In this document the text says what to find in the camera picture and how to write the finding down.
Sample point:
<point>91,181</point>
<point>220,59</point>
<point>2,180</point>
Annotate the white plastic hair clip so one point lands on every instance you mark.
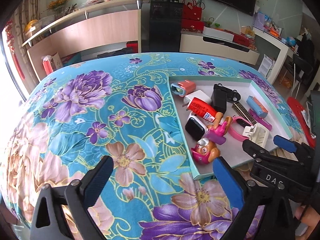
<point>257,134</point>

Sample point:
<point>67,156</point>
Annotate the wooden curved desk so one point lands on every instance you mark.
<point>111,28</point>

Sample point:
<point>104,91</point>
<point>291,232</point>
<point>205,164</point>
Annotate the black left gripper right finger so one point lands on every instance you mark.
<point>277,219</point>

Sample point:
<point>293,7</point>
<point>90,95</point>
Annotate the red white paper bag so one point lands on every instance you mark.
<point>51,63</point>

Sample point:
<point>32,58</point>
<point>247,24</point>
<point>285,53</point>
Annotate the black toy car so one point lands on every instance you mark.
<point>231,94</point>

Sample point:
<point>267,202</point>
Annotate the small blue orange box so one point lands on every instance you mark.
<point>257,107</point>

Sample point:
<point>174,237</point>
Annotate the red gift bag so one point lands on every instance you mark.
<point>192,17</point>

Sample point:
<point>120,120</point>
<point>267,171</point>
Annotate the red hanging knot ornament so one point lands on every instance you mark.
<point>10,43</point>

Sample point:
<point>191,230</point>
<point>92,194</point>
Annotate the black gold patterned strip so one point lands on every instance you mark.
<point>242,112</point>

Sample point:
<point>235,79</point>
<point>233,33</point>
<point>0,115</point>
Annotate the black power adapter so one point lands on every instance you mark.
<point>219,100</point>

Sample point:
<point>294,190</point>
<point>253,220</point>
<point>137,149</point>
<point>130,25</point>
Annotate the blue pink plastic case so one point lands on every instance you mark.
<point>183,88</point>

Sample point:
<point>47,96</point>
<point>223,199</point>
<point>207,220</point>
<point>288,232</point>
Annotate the red plastic object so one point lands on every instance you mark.
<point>297,109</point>

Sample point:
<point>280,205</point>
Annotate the black chair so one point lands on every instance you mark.
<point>300,67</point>

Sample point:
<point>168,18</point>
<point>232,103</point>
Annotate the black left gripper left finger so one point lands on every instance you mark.
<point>49,221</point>

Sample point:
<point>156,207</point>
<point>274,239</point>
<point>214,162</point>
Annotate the red glue bottle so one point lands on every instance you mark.
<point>202,109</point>

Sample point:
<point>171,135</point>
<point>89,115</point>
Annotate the yellow flower vase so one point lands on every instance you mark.
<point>57,6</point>

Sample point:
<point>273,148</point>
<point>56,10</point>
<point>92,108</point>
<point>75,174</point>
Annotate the brown pink puppy toy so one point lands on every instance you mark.
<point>206,149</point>

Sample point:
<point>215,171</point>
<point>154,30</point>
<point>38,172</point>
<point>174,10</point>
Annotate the white corner desk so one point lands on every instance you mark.
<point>284,52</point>

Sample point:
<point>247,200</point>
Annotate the white charger block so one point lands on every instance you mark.
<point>197,94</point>

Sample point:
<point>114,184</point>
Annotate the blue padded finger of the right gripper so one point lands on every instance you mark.
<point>285,144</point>

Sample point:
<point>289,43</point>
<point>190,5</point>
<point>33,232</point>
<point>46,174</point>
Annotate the black cabinet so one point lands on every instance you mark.
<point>165,26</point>

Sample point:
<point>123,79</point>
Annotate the cream tv stand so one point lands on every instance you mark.
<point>199,44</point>

